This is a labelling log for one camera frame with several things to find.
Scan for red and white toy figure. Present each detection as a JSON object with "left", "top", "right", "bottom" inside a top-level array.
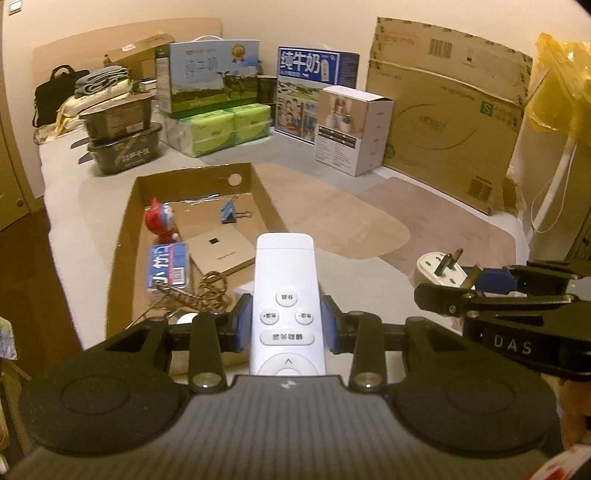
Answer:
[{"left": 144, "top": 198, "right": 182, "bottom": 243}]

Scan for beige oval rug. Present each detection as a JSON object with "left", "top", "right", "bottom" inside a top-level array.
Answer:
[{"left": 78, "top": 161, "right": 411, "bottom": 262}]

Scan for white stand pole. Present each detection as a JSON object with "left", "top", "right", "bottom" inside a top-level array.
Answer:
[{"left": 530, "top": 137, "right": 579, "bottom": 232}]

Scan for blue binder clip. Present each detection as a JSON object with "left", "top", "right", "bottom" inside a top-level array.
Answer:
[{"left": 219, "top": 194, "right": 254, "bottom": 226}]

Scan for two stacked dark boxes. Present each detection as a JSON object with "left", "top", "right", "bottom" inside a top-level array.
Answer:
[{"left": 87, "top": 124, "right": 163, "bottom": 176}]

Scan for brown rug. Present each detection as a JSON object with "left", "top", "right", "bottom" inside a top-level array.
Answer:
[{"left": 355, "top": 176, "right": 516, "bottom": 274}]

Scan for flattened cardboard box with barcode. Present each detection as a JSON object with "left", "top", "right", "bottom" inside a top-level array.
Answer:
[{"left": 367, "top": 17, "right": 534, "bottom": 106}]

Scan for wooden wardrobe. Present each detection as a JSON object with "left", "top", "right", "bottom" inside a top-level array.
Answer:
[{"left": 0, "top": 83, "right": 45, "bottom": 232}]

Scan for yellow plastic bag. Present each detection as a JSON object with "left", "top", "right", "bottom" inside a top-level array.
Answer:
[{"left": 526, "top": 32, "right": 591, "bottom": 149}]

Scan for large flattened cardboard box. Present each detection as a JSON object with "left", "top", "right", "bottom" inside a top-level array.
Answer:
[{"left": 367, "top": 60, "right": 525, "bottom": 216}]

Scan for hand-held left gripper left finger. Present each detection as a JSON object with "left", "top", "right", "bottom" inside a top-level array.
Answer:
[{"left": 90, "top": 292, "right": 254, "bottom": 394}]

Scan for white humidifier box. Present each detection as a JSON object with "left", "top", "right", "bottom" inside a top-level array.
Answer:
[{"left": 314, "top": 85, "right": 396, "bottom": 178}]

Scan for brown cardboard box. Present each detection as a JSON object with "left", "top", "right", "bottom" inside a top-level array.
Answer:
[{"left": 105, "top": 161, "right": 290, "bottom": 343}]

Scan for blue and white milk carton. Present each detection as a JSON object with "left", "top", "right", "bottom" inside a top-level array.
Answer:
[{"left": 273, "top": 45, "right": 360, "bottom": 145}]

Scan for black instant food bowl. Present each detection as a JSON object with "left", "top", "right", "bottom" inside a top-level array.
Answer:
[{"left": 79, "top": 93, "right": 156, "bottom": 141}]

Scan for gold square router box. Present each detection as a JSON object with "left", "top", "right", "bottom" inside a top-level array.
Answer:
[{"left": 188, "top": 231, "right": 258, "bottom": 278}]

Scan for black laptop bag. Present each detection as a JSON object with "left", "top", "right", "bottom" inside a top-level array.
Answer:
[{"left": 32, "top": 65, "right": 90, "bottom": 128}]

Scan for small dark box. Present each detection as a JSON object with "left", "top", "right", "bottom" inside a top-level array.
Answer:
[{"left": 257, "top": 75, "right": 279, "bottom": 105}]

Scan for white plug adapter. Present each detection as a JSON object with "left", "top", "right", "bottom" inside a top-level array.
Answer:
[{"left": 409, "top": 248, "right": 481, "bottom": 292}]

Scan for brown wire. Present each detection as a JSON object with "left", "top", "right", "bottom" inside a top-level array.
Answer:
[{"left": 151, "top": 270, "right": 232, "bottom": 320}]

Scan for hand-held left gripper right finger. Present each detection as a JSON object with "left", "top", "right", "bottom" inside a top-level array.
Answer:
[{"left": 320, "top": 294, "right": 477, "bottom": 394}]

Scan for green tissue pack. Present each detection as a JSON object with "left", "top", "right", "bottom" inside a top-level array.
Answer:
[
  {"left": 233, "top": 104, "right": 272, "bottom": 144},
  {"left": 166, "top": 111, "right": 239, "bottom": 158}
]

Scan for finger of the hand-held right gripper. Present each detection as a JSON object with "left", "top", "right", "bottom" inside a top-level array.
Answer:
[
  {"left": 414, "top": 282, "right": 583, "bottom": 320},
  {"left": 463, "top": 260, "right": 591, "bottom": 297}
]

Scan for brown shipping box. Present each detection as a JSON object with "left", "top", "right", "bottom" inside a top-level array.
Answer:
[{"left": 104, "top": 32, "right": 176, "bottom": 80}]

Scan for pale yellow folded cloth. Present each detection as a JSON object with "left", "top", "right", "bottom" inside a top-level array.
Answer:
[{"left": 56, "top": 80, "right": 136, "bottom": 132}]

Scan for milk carton with cow picture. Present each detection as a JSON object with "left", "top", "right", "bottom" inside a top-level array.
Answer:
[{"left": 154, "top": 39, "right": 260, "bottom": 116}]

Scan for white remote control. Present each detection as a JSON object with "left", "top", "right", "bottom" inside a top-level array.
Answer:
[{"left": 249, "top": 233, "right": 328, "bottom": 377}]

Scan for folded grey towel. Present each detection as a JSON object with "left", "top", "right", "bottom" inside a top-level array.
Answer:
[{"left": 74, "top": 67, "right": 134, "bottom": 96}]

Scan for blue tissue packet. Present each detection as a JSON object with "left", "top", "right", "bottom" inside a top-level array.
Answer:
[{"left": 145, "top": 242, "right": 191, "bottom": 293}]

